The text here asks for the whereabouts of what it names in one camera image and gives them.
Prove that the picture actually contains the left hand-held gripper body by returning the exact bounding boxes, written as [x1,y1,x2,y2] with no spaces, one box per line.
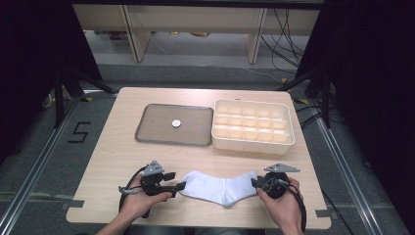
[140,160,180,219]

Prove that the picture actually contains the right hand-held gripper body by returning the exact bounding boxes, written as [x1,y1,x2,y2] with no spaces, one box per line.
[260,163,300,201]

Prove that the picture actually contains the white sock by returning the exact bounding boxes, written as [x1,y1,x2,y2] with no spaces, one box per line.
[178,169,259,208]

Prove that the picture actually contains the white compartment storage box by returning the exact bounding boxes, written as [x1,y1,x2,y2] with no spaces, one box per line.
[210,98,297,156]

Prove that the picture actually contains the person's right hand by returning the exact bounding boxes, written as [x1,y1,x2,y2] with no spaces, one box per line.
[256,176,304,235]

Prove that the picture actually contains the person's left hand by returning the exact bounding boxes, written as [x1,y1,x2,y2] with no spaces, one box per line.
[121,174,173,226]

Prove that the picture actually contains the grey transparent box lid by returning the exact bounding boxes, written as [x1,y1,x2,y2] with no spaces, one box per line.
[134,103,214,147]

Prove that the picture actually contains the black metal stand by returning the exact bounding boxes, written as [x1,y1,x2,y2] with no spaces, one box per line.
[277,64,333,129]
[53,67,119,129]

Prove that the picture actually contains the dark curtain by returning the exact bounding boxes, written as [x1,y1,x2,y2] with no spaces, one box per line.
[295,0,415,229]
[0,0,103,165]

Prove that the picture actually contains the light wooden desk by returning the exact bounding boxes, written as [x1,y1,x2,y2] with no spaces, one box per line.
[71,3,321,65]

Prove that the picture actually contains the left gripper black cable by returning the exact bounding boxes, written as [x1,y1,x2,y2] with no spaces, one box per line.
[118,165,147,212]

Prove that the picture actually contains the silver cable plug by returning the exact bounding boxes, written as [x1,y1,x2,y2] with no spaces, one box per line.
[118,186,143,195]

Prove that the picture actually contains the aluminium floor rail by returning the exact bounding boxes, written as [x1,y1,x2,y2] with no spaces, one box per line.
[0,96,81,235]
[313,115,394,235]

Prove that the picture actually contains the black floor cables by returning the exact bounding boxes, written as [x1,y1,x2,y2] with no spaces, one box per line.
[295,103,331,129]

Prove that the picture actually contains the white floor cable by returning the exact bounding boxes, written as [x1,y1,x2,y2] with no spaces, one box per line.
[242,66,286,83]

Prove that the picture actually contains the bundle of black cables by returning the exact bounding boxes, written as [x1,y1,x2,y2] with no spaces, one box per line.
[260,8,311,74]

